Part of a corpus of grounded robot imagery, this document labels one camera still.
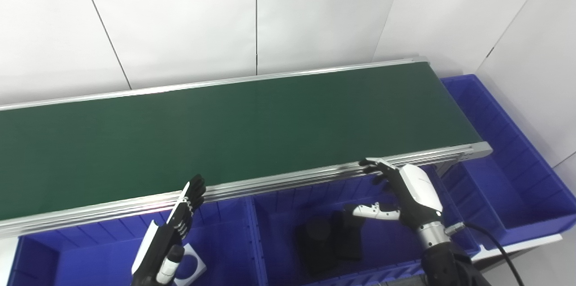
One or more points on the green conveyor belt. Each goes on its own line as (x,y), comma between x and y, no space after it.
(225,137)
(270,182)

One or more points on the black cylinder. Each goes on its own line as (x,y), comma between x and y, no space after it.
(324,243)

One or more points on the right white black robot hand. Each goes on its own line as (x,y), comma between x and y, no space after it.
(418,196)

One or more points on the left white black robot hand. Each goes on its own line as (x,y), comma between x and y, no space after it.
(162,245)

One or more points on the white part with round hole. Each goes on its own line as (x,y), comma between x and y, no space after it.
(195,268)

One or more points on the blue plastic bin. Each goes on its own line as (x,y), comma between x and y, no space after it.
(279,223)
(508,178)
(225,245)

